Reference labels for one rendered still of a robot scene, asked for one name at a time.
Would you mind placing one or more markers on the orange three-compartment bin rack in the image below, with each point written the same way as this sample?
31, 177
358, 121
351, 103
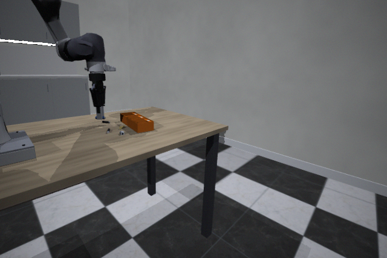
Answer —
137, 122

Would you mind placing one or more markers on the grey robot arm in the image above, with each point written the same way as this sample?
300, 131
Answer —
89, 47

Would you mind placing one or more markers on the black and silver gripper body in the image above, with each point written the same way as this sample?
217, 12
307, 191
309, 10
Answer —
96, 78

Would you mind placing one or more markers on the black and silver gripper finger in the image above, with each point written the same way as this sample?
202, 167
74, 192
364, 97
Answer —
97, 101
102, 96

